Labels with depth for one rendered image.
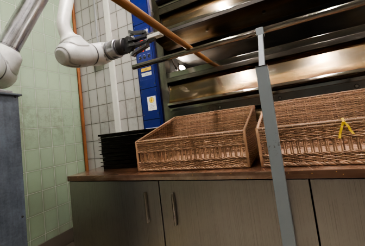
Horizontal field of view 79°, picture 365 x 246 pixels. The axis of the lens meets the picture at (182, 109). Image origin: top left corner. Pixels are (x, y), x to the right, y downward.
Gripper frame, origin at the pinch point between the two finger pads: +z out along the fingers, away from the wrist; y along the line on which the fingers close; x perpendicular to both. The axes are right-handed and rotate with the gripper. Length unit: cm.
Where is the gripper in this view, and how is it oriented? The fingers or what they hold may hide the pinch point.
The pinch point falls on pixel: (155, 36)
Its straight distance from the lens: 104.3
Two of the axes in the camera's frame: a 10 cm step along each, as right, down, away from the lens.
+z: 9.0, -1.5, -4.1
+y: 1.2, 9.9, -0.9
